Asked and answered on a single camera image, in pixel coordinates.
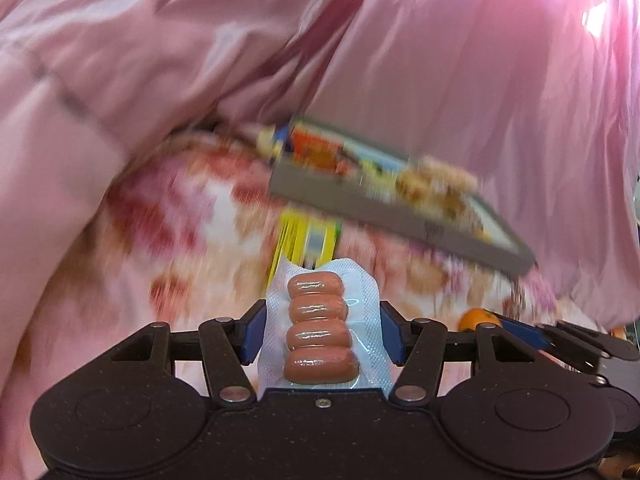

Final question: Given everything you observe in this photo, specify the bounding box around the golden round pastry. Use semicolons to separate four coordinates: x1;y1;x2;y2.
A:
394;156;482;222

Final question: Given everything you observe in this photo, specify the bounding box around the yellow-green candy packet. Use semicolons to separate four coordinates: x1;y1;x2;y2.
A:
270;211;344;275

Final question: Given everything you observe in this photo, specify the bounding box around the pink quilt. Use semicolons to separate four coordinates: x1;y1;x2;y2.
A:
0;0;640;480

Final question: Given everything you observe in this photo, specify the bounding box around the clear sausage packet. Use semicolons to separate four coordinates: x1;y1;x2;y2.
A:
257;257;394;392

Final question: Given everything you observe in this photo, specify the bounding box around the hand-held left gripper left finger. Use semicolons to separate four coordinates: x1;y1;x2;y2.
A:
107;299;266;407

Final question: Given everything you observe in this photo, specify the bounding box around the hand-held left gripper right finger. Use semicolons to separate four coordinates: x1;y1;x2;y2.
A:
380;300;533;403

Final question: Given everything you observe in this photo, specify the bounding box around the orange round snack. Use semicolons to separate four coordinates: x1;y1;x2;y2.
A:
457;308;504;334

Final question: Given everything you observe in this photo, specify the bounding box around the orange-red snack packet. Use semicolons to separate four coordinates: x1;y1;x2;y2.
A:
289;127;352;175

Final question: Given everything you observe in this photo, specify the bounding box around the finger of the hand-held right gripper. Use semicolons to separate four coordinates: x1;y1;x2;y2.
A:
542;349;609;387
500;313;640;361

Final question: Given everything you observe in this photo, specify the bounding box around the grey cardboard box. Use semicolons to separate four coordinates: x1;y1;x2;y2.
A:
269;116;537;277

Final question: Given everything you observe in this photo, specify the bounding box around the floral bed sheet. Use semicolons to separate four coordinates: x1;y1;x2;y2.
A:
15;122;616;403

